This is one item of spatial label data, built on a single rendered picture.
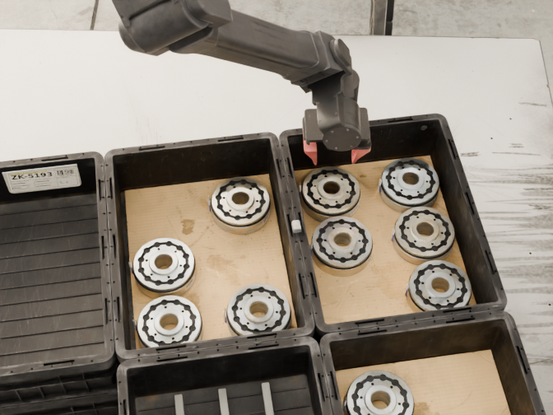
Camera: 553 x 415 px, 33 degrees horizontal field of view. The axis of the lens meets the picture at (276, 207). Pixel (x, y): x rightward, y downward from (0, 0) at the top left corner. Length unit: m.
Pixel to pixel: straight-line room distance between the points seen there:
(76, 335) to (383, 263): 0.52
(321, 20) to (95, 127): 1.37
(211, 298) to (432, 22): 1.85
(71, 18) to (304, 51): 2.00
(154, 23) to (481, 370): 0.79
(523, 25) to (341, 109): 1.94
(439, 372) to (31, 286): 0.68
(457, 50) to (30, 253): 1.03
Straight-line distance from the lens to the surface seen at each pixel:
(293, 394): 1.48
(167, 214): 1.65
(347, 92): 1.40
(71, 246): 1.64
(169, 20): 1.03
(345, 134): 1.37
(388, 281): 1.58
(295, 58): 1.27
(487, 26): 3.23
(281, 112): 1.96
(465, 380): 1.52
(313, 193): 1.64
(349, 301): 1.56
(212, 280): 1.57
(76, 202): 1.69
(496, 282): 1.50
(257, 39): 1.19
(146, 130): 1.95
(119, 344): 1.42
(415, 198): 1.65
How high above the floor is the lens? 2.18
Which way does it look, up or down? 55 degrees down
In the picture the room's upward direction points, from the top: 1 degrees clockwise
